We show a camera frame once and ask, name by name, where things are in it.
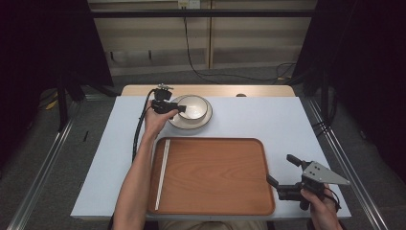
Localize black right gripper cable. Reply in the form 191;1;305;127
324;187;342;212

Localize person's left hand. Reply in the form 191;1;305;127
144;100;180;139

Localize brown wooden tray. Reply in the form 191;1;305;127
147;137;277;217

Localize white plate with dark rim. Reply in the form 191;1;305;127
168;94;214;130

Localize black metal stand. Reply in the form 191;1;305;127
320;70;330;123
56;75;70;132

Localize black horizontal bar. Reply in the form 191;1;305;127
89;9;317;19

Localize white wall socket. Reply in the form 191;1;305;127
177;0;201;10

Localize person's beige trousers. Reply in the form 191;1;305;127
159;219;269;230

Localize yellow strip on floor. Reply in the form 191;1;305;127
45;91;59;111

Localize white chopstick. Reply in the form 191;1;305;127
154;138;169;211
156;138;171;210

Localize white bowl with dark rim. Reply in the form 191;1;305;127
176;95;209;121

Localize black curtain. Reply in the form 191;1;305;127
0;0;115;167
290;0;406;185

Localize metal floor rail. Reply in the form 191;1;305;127
6;95;84;230
306;97;390;230

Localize white table cover sheet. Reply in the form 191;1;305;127
70;95;352;221

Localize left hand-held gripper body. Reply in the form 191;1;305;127
151;83;180;115

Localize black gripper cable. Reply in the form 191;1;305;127
324;187;342;212
131;89;158;163

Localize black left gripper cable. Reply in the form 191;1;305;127
131;89;158;163

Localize black cable on floor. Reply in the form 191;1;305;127
182;16;297;83

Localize person's right hand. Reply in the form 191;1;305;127
300;184;341;230

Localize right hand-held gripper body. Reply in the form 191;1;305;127
277;160;351;211

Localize light wooden table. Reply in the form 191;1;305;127
120;84;296;98

